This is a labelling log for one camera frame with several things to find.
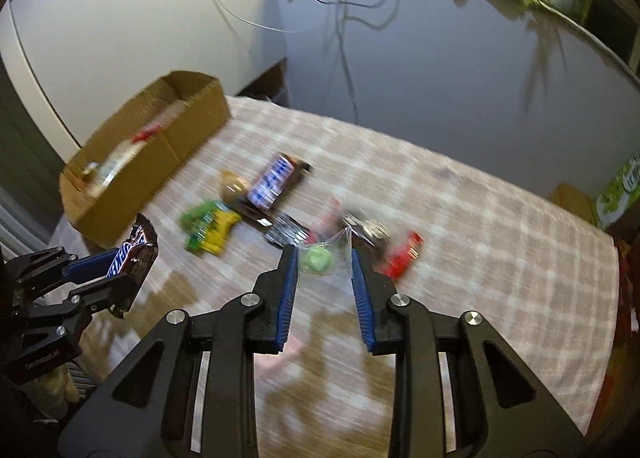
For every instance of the red snack packet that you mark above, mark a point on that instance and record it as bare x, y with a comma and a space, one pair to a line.
402, 255

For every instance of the plaid blanket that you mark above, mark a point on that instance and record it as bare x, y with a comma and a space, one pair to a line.
450, 238

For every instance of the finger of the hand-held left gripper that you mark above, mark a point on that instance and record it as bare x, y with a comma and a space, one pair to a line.
107, 295
90, 264

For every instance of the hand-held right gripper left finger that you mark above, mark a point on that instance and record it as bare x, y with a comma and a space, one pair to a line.
284, 298

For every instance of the clear packet green candy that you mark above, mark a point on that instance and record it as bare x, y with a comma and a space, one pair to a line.
317, 259

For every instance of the dark wooden furniture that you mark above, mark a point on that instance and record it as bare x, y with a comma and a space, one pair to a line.
267, 83

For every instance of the small brown chocolate bar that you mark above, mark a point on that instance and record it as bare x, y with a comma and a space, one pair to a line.
134, 248

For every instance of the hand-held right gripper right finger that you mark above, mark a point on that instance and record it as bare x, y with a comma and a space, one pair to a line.
363, 303

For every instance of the dark shiny snack packet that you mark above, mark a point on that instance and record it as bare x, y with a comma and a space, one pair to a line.
370, 230

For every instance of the clear candy bag red seal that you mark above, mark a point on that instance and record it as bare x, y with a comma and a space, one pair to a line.
125, 156

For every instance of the green tissue box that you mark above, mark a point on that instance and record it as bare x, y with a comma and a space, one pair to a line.
620, 193

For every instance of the green yellow snack packet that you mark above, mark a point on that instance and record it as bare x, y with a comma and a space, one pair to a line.
207, 225

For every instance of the pink snack packet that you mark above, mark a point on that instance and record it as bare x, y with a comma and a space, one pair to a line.
330, 218

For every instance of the large brown chocolate bar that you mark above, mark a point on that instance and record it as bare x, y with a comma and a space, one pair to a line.
272, 183

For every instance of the small brown cardboard box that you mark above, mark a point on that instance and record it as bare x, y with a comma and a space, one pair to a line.
572, 203

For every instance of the black silver snack packet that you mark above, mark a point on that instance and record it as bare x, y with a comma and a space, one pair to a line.
287, 230

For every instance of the brown jelly cup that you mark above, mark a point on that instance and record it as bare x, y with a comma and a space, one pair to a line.
234, 188

